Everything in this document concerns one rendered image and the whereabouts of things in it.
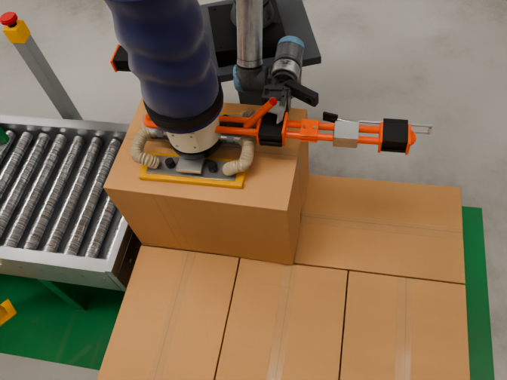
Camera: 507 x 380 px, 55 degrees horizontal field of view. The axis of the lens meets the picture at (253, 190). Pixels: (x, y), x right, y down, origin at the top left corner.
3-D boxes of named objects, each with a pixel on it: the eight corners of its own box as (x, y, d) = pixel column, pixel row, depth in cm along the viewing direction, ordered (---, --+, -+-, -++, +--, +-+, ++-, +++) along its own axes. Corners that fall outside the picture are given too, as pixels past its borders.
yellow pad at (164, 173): (139, 179, 155) (134, 171, 151) (148, 154, 160) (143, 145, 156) (242, 189, 149) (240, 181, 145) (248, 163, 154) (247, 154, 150)
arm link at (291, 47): (304, 56, 167) (306, 33, 158) (299, 82, 160) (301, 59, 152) (277, 53, 168) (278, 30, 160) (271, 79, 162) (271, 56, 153)
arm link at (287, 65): (300, 80, 159) (299, 57, 151) (298, 90, 157) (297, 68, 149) (273, 78, 161) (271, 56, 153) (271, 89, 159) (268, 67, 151)
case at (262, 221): (140, 242, 189) (102, 187, 155) (170, 160, 209) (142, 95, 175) (293, 265, 176) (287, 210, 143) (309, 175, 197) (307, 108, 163)
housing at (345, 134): (332, 147, 141) (333, 138, 137) (334, 129, 145) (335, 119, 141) (356, 149, 140) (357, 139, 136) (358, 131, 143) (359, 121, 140)
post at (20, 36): (95, 169, 281) (1, 29, 197) (99, 160, 285) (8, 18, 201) (106, 170, 280) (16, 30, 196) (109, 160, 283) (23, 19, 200)
